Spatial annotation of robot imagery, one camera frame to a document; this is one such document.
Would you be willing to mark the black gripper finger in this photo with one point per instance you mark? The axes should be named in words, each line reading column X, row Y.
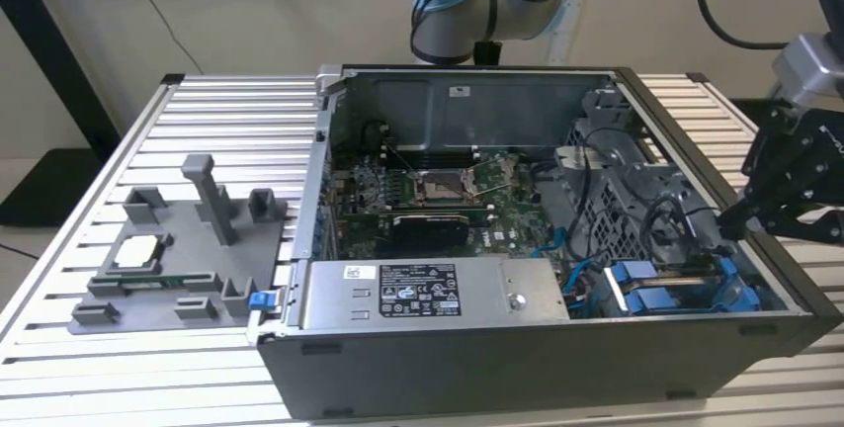
column 811, row 227
column 735, row 222

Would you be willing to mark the hard disk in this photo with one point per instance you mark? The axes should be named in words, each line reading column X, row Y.
column 652, row 293

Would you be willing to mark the metal disk bay cage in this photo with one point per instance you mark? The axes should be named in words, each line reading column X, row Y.
column 614, row 190

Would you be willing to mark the green Dell motherboard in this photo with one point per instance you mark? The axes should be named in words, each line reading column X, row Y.
column 515, row 219

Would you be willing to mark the black PC case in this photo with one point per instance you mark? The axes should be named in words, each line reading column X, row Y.
column 527, row 367

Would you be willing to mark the CPU socket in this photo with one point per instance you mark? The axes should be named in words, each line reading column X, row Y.
column 442, row 185

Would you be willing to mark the black graphics card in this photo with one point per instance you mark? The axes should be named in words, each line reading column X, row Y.
column 428, row 231

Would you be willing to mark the silver power supply unit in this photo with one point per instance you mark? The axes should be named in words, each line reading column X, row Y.
column 428, row 293

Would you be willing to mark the thin metal locking lever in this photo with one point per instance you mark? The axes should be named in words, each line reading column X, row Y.
column 402, row 157

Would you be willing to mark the blue case latch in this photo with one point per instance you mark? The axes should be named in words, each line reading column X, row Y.
column 262, row 299

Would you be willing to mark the grey parts rack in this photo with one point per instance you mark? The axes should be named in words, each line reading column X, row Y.
column 178, row 249

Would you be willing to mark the green RAM stick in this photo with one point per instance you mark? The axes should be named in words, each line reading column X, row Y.
column 178, row 281

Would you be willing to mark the silver CPU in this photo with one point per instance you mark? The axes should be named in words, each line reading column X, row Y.
column 139, row 251

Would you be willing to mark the black floor base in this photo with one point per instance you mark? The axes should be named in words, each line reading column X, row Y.
column 52, row 190

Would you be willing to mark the black upright post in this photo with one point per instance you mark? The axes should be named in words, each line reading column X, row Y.
column 46, row 41

